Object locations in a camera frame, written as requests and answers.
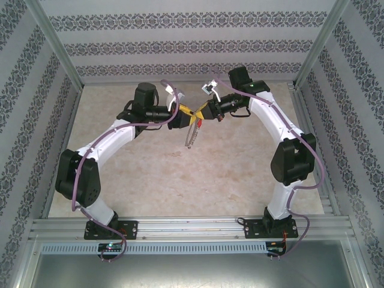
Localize circuit board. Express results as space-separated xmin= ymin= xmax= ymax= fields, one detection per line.
xmin=266 ymin=241 xmax=288 ymax=257
xmin=98 ymin=242 xmax=124 ymax=253

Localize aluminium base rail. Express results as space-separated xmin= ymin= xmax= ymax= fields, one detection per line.
xmin=28 ymin=216 xmax=353 ymax=242

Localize left circuit board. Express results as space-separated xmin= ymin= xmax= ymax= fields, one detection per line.
xmin=98 ymin=242 xmax=124 ymax=253

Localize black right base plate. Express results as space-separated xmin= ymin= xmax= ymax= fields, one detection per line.
xmin=243 ymin=218 xmax=299 ymax=240

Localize slotted grey cable duct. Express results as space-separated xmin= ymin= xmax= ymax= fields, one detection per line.
xmin=40 ymin=242 xmax=268 ymax=255

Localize grey metal sheet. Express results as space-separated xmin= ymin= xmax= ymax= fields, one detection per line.
xmin=17 ymin=235 xmax=371 ymax=288

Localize right circuit board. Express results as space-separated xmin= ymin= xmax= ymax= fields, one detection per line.
xmin=266 ymin=241 xmax=288 ymax=257

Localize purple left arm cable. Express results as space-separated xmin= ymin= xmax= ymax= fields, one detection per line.
xmin=71 ymin=79 xmax=181 ymax=264

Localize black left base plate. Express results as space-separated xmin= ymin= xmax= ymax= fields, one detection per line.
xmin=83 ymin=220 xmax=139 ymax=241

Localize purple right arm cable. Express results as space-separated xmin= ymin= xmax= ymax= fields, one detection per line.
xmin=211 ymin=68 xmax=326 ymax=259

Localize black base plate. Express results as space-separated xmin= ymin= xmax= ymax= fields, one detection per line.
xmin=243 ymin=218 xmax=299 ymax=240
xmin=83 ymin=220 xmax=139 ymax=241

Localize aluminium frame post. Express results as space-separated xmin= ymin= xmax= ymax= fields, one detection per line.
xmin=25 ymin=0 xmax=84 ymax=89
xmin=293 ymin=0 xmax=352 ymax=89

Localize aluminium side rail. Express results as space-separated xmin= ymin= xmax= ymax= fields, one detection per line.
xmin=287 ymin=83 xmax=342 ymax=216
xmin=41 ymin=89 xmax=82 ymax=217

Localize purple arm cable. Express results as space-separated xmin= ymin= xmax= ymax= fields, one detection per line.
xmin=211 ymin=68 xmax=326 ymax=259
xmin=71 ymin=79 xmax=181 ymax=264

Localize large metal keyring band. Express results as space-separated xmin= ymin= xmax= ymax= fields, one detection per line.
xmin=183 ymin=118 xmax=201 ymax=148

